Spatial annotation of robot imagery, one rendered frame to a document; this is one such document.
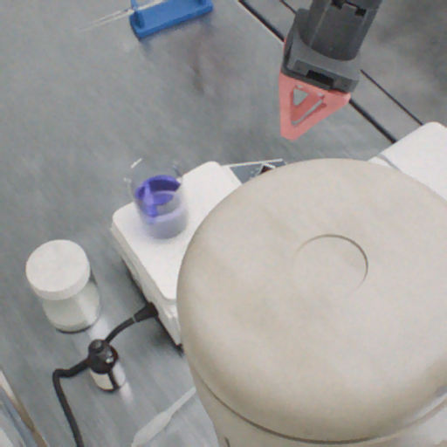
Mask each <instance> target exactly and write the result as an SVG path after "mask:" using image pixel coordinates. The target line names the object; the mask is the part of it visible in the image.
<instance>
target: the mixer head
mask: <svg viewBox="0 0 447 447"><path fill-rule="evenodd" d="M176 309H177V317H178V322H179V327H180V334H181V339H182V346H183V349H184V353H185V355H186V359H187V363H188V365H189V371H190V373H191V377H192V380H193V383H194V387H195V389H196V392H197V394H198V396H199V398H200V401H201V403H202V405H203V407H204V408H205V410H206V413H207V415H208V416H209V418H210V420H211V421H212V423H213V427H214V430H215V433H216V436H217V443H218V446H219V447H447V130H446V129H445V128H444V127H442V125H441V124H440V123H437V122H429V123H427V124H425V125H423V126H422V127H421V128H418V129H417V130H416V131H415V132H413V133H411V134H409V135H408V136H406V137H405V138H403V139H402V140H400V141H398V142H397V143H396V144H394V145H392V146H390V147H388V148H386V149H385V150H383V151H382V152H381V153H380V154H379V155H377V157H374V158H373V159H371V160H370V161H368V162H364V161H357V160H349V159H320V160H311V161H305V162H296V163H292V164H288V165H285V166H282V167H279V168H275V169H272V170H270V171H266V172H264V173H263V174H261V175H257V176H255V177H253V178H252V179H251V180H250V181H248V182H247V183H244V184H242V185H241V186H239V187H238V188H236V189H234V190H233V191H232V192H231V193H229V195H227V196H226V197H225V198H224V199H223V200H222V201H219V202H218V203H217V205H216V206H215V207H214V208H213V209H212V210H211V211H210V213H209V214H208V215H207V216H206V217H205V218H204V219H203V220H202V222H201V223H200V224H199V226H198V228H196V231H195V232H194V234H193V236H192V238H191V239H190V240H189V243H188V246H187V248H186V251H185V252H184V256H183V258H182V263H181V266H180V269H179V273H178V279H177V287H176Z"/></svg>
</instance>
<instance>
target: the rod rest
mask: <svg viewBox="0 0 447 447"><path fill-rule="evenodd" d="M130 2H131V5H132V7H134V6H136V5H137V2H136V1H135V0H131V1H130ZM211 10H213V3H212V2H211V0H170V1H167V2H164V3H160V4H158V5H156V6H153V7H151V8H148V9H145V10H137V11H134V14H132V15H130V16H129V17H128V18H129V22H130V24H131V26H132V28H133V30H134V32H135V34H136V36H137V37H138V38H142V37H145V36H147V35H150V34H152V33H155V32H158V31H161V30H163V29H166V28H168V27H171V26H174V25H175V24H178V23H181V22H182V21H185V20H187V19H190V18H192V17H197V16H199V15H202V14H204V13H206V12H209V11H211Z"/></svg>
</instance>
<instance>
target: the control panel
mask: <svg viewBox="0 0 447 447"><path fill-rule="evenodd" d="M263 163H268V164H271V165H273V166H276V167H282V166H285V165H286V164H285V162H284V161H279V162H263ZM263 163H255V164H248V165H239V166H231V167H229V168H230V170H231V171H232V172H233V174H234V175H235V176H236V178H237V179H238V180H239V182H240V183H241V184H244V183H247V182H248V181H250V180H251V179H252V178H253V177H255V176H257V175H258V172H259V170H260V168H261V166H262V164H263Z"/></svg>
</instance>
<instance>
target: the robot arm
mask: <svg viewBox="0 0 447 447"><path fill-rule="evenodd" d="M382 2H383V0H313V1H312V3H311V5H310V8H309V10H306V9H304V8H299V9H298V11H297V14H296V16H294V18H293V22H292V27H291V29H290V30H289V32H288V35H287V37H285V40H284V45H283V59H282V64H281V66H280V68H279V107H280V135H281V136H282V137H284V138H286V139H289V140H292V141H295V140H296V139H298V138H299V137H300V136H301V135H302V134H304V133H305V132H306V131H307V129H309V128H310V127H312V126H313V125H314V124H316V123H317V122H319V121H321V120H323V119H325V118H326V117H327V116H328V115H330V114H331V113H334V112H335V111H337V110H338V109H340V108H341V107H344V106H345V105H346V104H347V103H348V101H349V99H350V93H351V92H353V91H354V90H355V88H356V87H357V85H358V83H359V81H360V69H361V44H362V42H363V40H364V38H365V37H366V35H367V33H368V30H369V28H370V26H371V24H373V22H374V21H375V16H376V14H377V12H378V10H379V8H380V7H379V6H380V5H381V4H382ZM294 89H299V90H300V91H303V92H306V93H309V94H308V95H307V96H306V97H305V98H304V99H303V100H302V101H301V102H300V103H299V105H298V106H295V105H294ZM321 99H322V101H323V102H322V103H321V105H319V106H318V107H316V108H315V109H314V110H313V111H312V112H311V113H309V114H308V115H307V116H306V117H305V118H304V119H303V120H302V121H300V122H299V123H298V124H297V125H292V124H291V120H292V121H298V120H299V119H300V118H301V117H302V116H304V115H305V114H306V113H307V112H308V111H309V110H310V109H311V108H312V107H314V106H315V105H316V103H317V102H319V101H320V100H321Z"/></svg>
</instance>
